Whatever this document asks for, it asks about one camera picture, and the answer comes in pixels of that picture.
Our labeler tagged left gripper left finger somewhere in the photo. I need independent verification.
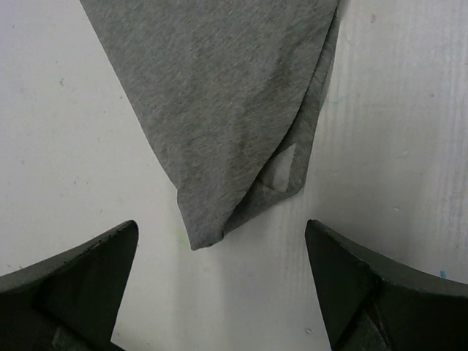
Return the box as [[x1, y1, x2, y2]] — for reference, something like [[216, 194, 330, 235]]
[[1, 220, 139, 350]]

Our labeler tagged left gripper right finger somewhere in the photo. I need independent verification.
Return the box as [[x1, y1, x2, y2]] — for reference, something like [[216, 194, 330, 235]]
[[305, 220, 467, 350]]

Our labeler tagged grey and cream sock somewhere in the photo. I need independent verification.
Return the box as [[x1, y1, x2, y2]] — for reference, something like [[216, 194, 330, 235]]
[[82, 1, 340, 250]]

